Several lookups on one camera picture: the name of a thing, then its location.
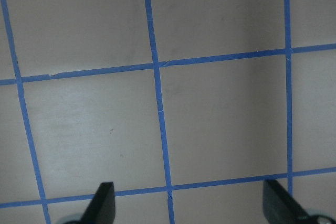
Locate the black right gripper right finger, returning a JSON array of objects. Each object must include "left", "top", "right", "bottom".
[{"left": 262, "top": 179, "right": 311, "bottom": 224}]

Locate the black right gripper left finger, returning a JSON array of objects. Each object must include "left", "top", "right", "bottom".
[{"left": 79, "top": 182, "right": 116, "bottom": 224}]

